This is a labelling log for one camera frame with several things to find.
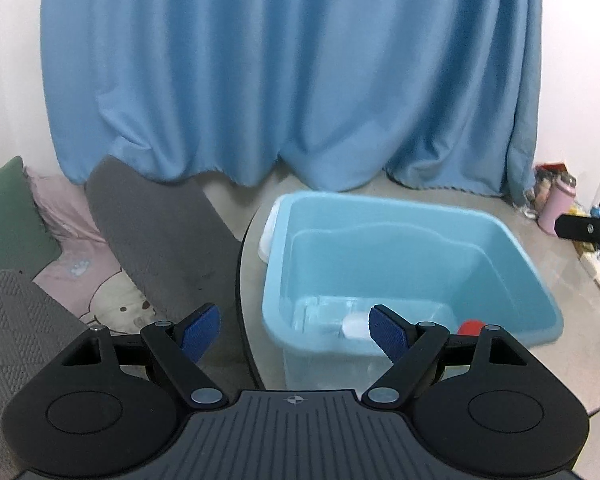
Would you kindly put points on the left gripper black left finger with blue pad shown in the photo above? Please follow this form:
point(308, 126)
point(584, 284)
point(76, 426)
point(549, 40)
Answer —
point(177, 348)

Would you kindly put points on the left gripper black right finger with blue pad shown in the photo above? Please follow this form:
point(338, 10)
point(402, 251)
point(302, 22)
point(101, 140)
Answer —
point(412, 349)

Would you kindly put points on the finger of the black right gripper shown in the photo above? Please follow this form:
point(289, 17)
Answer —
point(581, 229)

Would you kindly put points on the white cylindrical canister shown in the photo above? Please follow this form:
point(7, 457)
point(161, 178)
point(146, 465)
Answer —
point(354, 326)

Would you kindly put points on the orange cylindrical bottle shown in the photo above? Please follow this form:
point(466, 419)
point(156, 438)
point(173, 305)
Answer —
point(471, 328)

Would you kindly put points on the pink thermos bottle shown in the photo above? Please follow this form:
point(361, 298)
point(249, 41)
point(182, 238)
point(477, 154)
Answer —
point(561, 197)

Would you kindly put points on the light blue plastic bin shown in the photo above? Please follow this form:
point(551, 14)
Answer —
point(334, 254)

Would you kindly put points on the pink cartoon blanket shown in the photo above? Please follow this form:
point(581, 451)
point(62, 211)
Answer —
point(87, 279)

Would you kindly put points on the grey knitted cushion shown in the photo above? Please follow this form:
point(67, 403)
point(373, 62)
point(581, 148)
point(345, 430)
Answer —
point(34, 328)

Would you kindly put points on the green pillow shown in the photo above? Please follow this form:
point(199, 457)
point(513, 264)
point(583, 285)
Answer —
point(26, 245)

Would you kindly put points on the blue curtain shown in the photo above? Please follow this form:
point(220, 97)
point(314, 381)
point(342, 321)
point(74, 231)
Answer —
point(434, 93)

